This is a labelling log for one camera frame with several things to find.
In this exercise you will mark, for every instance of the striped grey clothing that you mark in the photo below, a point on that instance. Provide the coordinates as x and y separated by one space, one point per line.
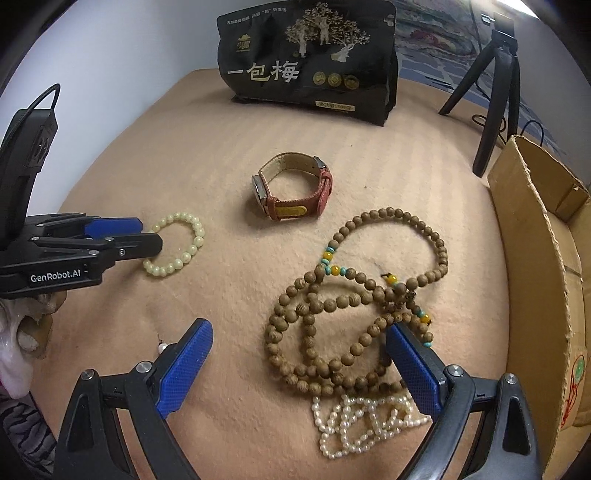
23 438

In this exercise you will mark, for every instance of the person's left hand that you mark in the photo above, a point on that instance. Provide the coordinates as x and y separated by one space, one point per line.
37 330

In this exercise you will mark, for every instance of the black snack bag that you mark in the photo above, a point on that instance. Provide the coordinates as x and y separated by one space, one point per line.
300 60

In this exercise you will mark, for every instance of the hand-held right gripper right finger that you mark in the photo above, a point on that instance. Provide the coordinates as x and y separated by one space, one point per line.
413 374

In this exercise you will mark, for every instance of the small pearl earring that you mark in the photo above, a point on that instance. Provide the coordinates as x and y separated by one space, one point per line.
162 347

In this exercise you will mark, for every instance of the black mini tripod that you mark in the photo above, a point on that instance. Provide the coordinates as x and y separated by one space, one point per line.
501 74

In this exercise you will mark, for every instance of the beige blanket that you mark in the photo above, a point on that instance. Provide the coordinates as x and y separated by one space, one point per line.
184 161

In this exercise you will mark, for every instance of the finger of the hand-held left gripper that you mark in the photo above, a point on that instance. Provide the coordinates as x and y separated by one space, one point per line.
138 247
113 226

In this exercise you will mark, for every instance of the blue patterned bedsheet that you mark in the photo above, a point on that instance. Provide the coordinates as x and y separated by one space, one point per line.
429 50

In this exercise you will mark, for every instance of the cardboard box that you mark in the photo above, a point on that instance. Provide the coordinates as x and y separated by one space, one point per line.
521 221

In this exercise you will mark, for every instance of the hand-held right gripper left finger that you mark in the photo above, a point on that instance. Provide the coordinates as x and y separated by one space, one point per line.
184 364

